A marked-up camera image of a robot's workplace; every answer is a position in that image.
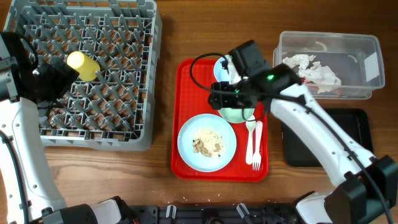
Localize light blue bowl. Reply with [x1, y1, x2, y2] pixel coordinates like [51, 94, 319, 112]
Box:
[213, 55, 242, 85]

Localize green bowl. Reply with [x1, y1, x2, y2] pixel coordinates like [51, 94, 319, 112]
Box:
[218, 108, 255, 124]

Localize yellow plastic cup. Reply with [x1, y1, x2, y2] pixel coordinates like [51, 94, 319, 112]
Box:
[67, 51, 100, 82]

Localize white napkin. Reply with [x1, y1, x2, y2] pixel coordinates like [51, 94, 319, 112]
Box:
[282, 54, 341, 94]

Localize red snack wrapper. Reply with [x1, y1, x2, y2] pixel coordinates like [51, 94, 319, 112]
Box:
[303, 79, 343, 95]

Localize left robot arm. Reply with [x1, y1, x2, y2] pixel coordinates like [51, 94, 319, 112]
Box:
[1, 32, 139, 223]

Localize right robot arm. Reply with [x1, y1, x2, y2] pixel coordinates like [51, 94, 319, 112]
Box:
[208, 40, 397, 223]

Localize grey dishwasher rack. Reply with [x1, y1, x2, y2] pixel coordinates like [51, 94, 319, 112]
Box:
[4, 0, 162, 151]

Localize white plastic spoon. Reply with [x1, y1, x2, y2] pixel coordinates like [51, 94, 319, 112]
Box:
[245, 115, 256, 165]

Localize white plastic fork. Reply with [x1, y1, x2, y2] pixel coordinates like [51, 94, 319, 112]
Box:
[252, 121, 263, 171]

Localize clear plastic bin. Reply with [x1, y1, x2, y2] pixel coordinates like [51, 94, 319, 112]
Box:
[272, 31, 385, 100]

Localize food scraps on plate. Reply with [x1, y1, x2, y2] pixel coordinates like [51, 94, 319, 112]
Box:
[192, 128, 225, 157]

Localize red plastic tray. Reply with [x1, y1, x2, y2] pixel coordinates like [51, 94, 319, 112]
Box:
[171, 59, 269, 182]

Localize light blue plate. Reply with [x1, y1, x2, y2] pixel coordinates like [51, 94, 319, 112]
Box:
[177, 113, 237, 172]

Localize black tray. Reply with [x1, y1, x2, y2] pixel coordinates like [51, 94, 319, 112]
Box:
[282, 108, 374, 167]

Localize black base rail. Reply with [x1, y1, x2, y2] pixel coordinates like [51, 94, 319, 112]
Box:
[130, 203, 300, 224]

